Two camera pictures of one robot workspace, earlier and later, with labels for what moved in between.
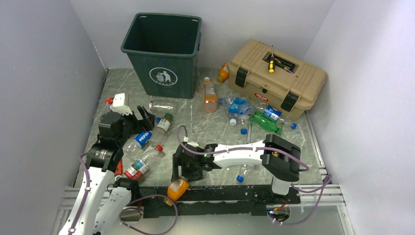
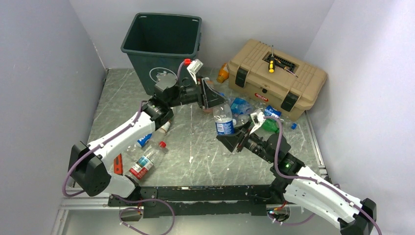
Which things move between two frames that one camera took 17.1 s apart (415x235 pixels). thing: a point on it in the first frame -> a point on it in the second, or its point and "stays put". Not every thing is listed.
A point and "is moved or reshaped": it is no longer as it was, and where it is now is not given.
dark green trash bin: [163, 48] stays put
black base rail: [214, 201] stays put
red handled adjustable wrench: [119, 170] stays put
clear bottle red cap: [142, 165] is moved or reshaped
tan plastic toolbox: [292, 88] stays put
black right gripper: [192, 176] -> [231, 141]
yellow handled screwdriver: [271, 62] stays put
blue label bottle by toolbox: [273, 113] stays put
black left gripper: [146, 124] -> [211, 98]
